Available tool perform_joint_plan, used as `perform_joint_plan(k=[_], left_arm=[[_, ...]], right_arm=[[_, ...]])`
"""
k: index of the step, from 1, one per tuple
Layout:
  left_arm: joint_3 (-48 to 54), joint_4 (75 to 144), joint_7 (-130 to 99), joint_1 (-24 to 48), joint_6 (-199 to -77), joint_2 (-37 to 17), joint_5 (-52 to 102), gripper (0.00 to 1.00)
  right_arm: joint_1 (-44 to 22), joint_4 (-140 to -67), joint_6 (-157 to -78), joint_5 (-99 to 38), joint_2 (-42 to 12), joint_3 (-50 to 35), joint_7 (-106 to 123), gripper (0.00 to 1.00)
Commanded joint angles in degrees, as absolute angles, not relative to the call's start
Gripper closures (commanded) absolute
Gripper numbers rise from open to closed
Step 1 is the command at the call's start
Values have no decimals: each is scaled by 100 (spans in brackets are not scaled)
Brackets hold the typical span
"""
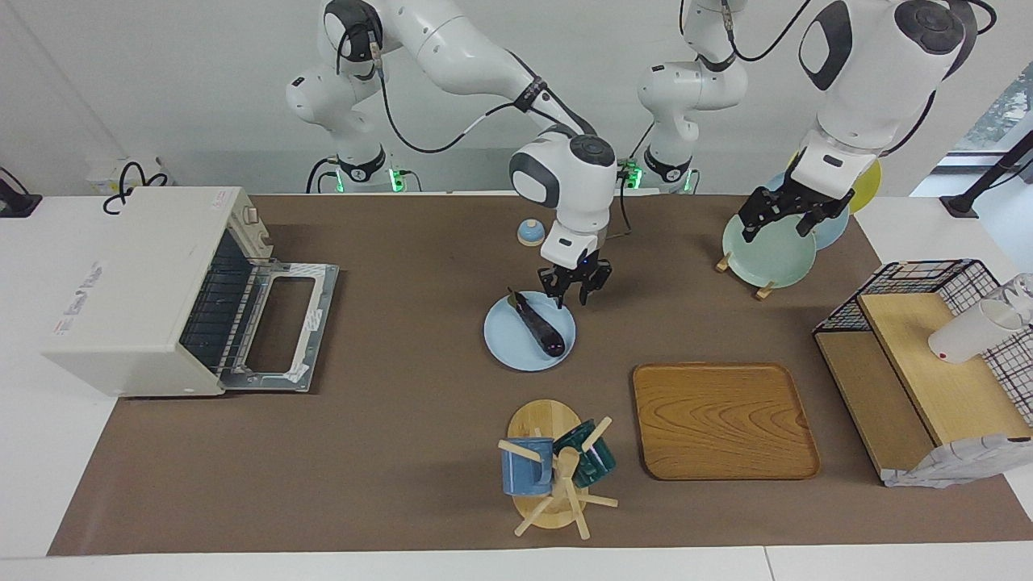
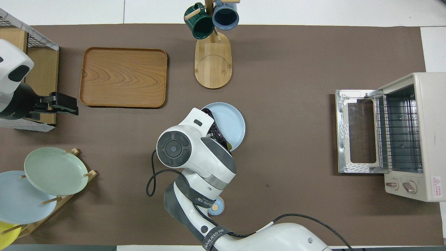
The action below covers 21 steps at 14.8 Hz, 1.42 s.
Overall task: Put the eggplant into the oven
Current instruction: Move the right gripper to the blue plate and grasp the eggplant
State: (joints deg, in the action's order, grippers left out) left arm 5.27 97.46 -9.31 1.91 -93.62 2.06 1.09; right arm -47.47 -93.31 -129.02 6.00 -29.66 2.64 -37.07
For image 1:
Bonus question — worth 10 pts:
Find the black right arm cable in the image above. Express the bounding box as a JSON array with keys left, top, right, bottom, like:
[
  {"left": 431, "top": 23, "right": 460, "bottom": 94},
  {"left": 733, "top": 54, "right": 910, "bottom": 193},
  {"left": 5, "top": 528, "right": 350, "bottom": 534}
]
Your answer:
[{"left": 347, "top": 24, "right": 598, "bottom": 156}]

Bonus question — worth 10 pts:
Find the pale green plate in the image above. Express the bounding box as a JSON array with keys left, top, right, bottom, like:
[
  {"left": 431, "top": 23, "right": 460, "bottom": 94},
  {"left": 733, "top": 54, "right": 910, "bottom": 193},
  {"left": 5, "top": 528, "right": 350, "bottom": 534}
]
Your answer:
[{"left": 721, "top": 211, "right": 818, "bottom": 289}]

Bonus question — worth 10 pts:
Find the light blue plate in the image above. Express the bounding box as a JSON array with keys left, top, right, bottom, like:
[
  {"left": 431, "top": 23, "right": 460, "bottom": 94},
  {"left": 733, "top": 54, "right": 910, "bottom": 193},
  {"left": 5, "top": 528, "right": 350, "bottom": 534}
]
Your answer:
[{"left": 483, "top": 291, "right": 577, "bottom": 373}]

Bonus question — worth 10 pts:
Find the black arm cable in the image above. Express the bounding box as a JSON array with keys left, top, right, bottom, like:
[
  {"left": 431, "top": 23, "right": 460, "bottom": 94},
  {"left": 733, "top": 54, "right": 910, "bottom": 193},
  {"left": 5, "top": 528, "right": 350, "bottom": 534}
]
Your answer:
[
  {"left": 678, "top": 0, "right": 995, "bottom": 158},
  {"left": 347, "top": 24, "right": 598, "bottom": 156}
]

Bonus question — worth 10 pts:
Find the black oven wire rack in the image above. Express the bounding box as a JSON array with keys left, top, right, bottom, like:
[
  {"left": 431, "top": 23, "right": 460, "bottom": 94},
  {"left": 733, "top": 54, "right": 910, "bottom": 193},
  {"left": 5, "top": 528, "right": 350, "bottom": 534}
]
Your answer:
[{"left": 179, "top": 232, "right": 271, "bottom": 374}]

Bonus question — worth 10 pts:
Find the wooden mug tree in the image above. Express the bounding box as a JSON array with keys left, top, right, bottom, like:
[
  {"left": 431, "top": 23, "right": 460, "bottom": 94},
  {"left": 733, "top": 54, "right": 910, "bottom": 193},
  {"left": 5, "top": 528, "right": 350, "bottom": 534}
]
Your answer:
[{"left": 497, "top": 399, "right": 619, "bottom": 540}]

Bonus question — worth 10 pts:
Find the white patterned cloth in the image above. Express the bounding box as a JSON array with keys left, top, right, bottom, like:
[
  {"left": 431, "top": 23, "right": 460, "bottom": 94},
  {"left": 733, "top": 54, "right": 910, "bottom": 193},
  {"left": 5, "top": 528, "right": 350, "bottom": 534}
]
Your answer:
[{"left": 881, "top": 433, "right": 1033, "bottom": 489}]

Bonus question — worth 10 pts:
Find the dark purple eggplant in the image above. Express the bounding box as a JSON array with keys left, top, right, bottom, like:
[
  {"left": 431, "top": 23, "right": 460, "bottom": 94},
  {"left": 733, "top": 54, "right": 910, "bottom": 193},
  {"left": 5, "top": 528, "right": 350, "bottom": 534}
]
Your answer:
[{"left": 506, "top": 287, "right": 567, "bottom": 358}]

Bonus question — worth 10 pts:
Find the square wooden tray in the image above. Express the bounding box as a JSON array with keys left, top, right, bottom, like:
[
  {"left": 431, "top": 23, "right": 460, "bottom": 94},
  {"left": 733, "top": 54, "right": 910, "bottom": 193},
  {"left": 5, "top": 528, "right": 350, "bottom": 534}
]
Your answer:
[{"left": 632, "top": 362, "right": 822, "bottom": 482}]

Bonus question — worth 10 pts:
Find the white power box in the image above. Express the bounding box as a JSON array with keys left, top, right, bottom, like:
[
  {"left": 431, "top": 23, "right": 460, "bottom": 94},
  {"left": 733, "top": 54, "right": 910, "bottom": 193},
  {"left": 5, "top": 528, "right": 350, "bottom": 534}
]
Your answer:
[{"left": 87, "top": 157, "right": 166, "bottom": 194}]

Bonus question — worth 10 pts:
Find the wooden plate rack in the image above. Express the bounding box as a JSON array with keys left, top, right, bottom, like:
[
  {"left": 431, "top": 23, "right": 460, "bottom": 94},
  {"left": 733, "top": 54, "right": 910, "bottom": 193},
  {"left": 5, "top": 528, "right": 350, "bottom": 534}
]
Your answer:
[{"left": 715, "top": 252, "right": 776, "bottom": 301}]

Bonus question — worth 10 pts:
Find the white toaster oven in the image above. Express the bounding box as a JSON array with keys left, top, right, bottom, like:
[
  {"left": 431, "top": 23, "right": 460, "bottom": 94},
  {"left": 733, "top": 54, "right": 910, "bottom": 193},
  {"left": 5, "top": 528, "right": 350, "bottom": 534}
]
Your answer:
[{"left": 42, "top": 187, "right": 273, "bottom": 398}]

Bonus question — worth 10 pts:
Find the grey blue plate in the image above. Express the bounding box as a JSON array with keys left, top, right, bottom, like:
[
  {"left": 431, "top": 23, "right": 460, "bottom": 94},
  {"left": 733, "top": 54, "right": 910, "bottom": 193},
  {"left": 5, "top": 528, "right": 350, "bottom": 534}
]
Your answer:
[{"left": 767, "top": 172, "right": 851, "bottom": 251}]

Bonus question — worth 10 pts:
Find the blue mug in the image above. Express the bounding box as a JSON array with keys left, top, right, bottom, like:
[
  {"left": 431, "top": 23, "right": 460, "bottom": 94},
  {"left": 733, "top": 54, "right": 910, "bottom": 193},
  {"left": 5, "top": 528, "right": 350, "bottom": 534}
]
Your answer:
[{"left": 501, "top": 437, "right": 556, "bottom": 496}]

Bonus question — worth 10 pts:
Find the white paper cup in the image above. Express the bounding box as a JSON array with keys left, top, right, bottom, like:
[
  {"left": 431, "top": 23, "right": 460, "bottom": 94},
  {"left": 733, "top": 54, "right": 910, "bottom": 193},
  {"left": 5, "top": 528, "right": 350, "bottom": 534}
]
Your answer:
[{"left": 927, "top": 297, "right": 1026, "bottom": 364}]

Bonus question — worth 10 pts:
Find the clear drinking glass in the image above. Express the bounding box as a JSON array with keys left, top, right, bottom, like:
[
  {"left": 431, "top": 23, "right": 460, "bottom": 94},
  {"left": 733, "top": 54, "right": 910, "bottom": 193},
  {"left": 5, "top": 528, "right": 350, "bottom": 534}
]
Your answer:
[{"left": 1001, "top": 273, "right": 1033, "bottom": 324}]

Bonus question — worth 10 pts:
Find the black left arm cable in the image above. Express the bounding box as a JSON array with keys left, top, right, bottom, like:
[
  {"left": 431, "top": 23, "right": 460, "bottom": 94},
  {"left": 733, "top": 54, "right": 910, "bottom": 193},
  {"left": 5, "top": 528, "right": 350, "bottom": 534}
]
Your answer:
[{"left": 678, "top": 0, "right": 995, "bottom": 158}]

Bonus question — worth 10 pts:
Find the wooden two-tier shelf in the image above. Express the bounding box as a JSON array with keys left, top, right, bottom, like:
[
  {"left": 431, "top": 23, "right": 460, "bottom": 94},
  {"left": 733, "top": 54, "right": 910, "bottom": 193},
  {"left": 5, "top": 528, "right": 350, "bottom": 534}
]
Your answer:
[{"left": 813, "top": 292, "right": 1033, "bottom": 485}]

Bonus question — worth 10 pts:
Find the glass oven door with handle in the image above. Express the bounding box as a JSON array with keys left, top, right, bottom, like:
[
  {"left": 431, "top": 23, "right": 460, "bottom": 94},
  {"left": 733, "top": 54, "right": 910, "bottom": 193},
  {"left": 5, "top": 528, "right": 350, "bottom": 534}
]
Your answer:
[{"left": 218, "top": 258, "right": 340, "bottom": 394}]

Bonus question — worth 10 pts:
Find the window with greenery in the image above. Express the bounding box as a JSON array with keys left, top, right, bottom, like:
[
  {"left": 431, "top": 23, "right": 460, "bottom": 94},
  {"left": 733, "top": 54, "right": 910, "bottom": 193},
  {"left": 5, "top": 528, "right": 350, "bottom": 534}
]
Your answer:
[{"left": 952, "top": 65, "right": 1033, "bottom": 154}]

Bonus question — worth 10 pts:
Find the black oven power cable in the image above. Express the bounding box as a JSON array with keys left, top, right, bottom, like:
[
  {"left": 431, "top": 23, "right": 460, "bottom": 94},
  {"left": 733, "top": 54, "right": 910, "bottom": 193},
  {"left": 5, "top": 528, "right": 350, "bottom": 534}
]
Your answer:
[{"left": 102, "top": 161, "right": 170, "bottom": 215}]

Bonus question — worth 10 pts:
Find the yellow plate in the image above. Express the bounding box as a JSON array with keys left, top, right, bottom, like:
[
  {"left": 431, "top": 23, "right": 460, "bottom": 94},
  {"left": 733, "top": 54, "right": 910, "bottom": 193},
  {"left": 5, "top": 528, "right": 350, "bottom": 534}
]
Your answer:
[{"left": 787, "top": 149, "right": 882, "bottom": 214}]

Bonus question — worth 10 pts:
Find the black wire basket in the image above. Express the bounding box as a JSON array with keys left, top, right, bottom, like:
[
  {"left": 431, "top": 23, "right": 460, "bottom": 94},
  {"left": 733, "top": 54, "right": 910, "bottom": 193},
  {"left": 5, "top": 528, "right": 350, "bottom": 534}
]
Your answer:
[{"left": 813, "top": 259, "right": 1033, "bottom": 427}]

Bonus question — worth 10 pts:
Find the brown table mat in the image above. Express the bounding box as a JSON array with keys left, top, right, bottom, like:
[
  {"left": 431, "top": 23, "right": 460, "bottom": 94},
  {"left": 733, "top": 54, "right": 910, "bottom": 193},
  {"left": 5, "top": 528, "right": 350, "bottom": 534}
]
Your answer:
[{"left": 47, "top": 194, "right": 1033, "bottom": 556}]

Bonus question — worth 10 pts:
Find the dark green mug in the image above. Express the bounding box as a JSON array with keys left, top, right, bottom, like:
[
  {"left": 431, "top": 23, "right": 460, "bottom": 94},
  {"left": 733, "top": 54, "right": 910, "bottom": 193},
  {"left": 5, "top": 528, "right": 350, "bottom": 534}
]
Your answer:
[{"left": 552, "top": 420, "right": 617, "bottom": 488}]

